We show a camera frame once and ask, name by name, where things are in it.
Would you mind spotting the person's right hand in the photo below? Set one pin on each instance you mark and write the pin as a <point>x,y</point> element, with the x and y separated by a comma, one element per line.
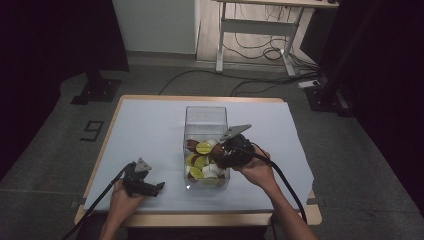
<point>260,173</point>

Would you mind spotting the person's left hand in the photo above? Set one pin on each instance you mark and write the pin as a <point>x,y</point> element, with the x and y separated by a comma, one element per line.
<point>120,203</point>

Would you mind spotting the light blue table sheet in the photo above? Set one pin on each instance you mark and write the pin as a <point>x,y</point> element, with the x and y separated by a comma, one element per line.
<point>146,133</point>

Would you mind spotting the white cabinet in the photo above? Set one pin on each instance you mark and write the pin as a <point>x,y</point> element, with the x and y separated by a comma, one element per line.
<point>155,25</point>

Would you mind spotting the pile of coffee capsules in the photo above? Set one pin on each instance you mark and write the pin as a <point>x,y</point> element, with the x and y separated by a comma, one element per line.
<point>200,163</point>

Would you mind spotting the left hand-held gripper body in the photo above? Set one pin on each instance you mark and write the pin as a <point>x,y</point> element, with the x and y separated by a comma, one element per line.
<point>135,180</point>

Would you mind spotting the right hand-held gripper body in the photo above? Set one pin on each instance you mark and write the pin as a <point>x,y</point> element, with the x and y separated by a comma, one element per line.
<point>240,151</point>

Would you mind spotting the black stand base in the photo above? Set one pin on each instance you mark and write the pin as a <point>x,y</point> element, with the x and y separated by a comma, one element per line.
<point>328,100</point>
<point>96,90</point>

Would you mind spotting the brown single capsule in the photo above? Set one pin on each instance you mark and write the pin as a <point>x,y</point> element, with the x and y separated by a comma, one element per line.
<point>217,152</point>

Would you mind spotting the clear plastic box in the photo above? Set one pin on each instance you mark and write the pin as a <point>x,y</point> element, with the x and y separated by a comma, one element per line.
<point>205,120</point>

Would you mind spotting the grey tape strip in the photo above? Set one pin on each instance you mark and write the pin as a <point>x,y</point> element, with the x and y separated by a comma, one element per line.
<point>316,201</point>
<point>78,203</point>

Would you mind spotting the white metal-frame desk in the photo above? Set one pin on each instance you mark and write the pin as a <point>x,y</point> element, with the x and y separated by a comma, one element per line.
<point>256,26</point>

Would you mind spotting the white power strip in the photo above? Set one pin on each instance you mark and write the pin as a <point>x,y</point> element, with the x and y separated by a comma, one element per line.
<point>308,83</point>

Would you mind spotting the black curtain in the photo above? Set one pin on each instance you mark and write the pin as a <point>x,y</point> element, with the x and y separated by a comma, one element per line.
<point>383,83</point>
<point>50,40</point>

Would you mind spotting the wooden table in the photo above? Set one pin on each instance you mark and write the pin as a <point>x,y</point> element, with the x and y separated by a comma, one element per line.
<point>200,220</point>

